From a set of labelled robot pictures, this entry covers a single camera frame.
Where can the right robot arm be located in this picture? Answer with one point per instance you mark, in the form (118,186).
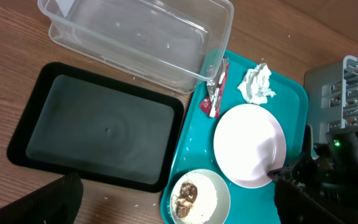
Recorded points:
(321,185)

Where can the teal plastic tray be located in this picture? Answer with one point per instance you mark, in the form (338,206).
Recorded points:
(195,145)

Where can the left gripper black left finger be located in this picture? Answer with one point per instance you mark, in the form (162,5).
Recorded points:
(56,202)

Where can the grey bowl with rice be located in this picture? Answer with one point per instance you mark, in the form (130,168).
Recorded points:
(213,202)

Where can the large white plate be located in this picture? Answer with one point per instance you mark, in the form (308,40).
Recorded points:
(248,143)

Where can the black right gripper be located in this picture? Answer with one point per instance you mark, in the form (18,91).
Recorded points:
(303,169)

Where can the brown food piece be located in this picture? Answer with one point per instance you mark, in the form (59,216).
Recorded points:
(187,197)

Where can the black plastic bin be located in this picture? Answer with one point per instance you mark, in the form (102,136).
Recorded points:
(103,129)

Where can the clear plastic bin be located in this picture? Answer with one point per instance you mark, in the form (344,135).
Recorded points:
(177,44)

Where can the crumpled white tissue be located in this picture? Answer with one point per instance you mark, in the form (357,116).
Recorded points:
(255,86)

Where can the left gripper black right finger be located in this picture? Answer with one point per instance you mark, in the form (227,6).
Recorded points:
(294,205)

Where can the red foil wrapper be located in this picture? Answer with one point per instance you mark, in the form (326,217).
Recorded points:
(211,103)

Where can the grey dish rack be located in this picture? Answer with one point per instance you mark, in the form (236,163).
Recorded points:
(333,97)

